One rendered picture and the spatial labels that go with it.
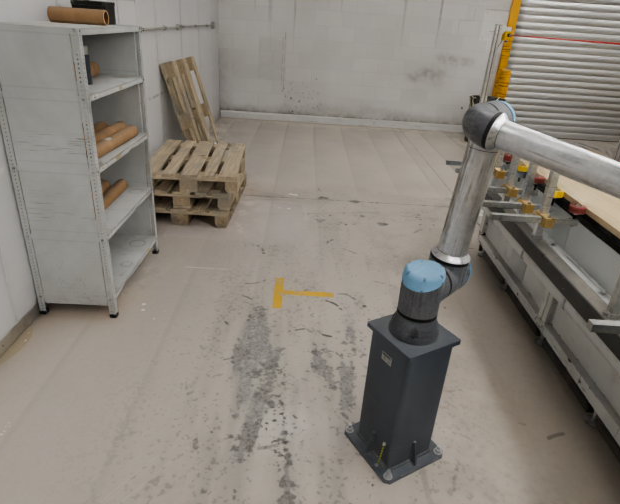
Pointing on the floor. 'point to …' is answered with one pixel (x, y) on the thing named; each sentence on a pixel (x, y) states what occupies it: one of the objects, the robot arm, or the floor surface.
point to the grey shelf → (74, 154)
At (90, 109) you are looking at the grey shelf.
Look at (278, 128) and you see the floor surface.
